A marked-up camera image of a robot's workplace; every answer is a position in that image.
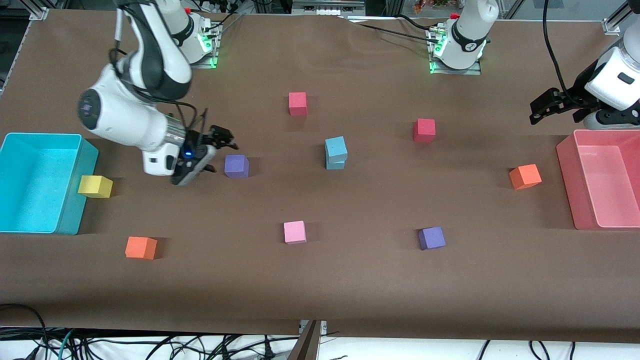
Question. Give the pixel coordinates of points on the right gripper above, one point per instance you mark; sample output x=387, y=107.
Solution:
x=202, y=140

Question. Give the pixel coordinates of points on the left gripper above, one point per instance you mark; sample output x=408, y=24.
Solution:
x=571, y=96

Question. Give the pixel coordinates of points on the light blue foam block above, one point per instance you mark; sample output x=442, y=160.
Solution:
x=335, y=165
x=336, y=148

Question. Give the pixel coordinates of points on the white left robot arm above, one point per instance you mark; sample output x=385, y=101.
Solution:
x=467, y=35

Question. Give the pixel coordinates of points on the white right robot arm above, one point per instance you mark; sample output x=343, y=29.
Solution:
x=125, y=115

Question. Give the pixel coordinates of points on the purple foam block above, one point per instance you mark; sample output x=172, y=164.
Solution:
x=431, y=238
x=236, y=166

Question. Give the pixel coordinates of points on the orange foam block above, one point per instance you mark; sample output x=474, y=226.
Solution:
x=140, y=248
x=525, y=176

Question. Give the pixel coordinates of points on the red foam block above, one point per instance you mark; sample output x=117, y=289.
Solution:
x=297, y=103
x=424, y=130

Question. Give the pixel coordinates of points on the pink plastic bin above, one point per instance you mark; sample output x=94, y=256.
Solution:
x=600, y=190

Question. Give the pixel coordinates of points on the pink foam block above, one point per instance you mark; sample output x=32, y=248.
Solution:
x=295, y=232

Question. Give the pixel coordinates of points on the yellow foam block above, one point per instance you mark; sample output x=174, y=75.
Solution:
x=95, y=186

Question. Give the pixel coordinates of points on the grey equipment box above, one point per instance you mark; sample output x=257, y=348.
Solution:
x=325, y=7

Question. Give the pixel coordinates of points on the brown table cover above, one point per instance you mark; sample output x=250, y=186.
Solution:
x=350, y=280

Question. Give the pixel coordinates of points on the cyan plastic bin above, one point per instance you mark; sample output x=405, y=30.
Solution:
x=30, y=185

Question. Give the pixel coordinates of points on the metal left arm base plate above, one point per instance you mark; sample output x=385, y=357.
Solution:
x=475, y=72

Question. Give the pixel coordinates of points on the aluminium frame corner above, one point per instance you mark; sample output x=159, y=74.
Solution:
x=611, y=25
x=39, y=14

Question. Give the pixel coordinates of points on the silver metal bracket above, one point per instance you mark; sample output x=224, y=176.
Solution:
x=323, y=326

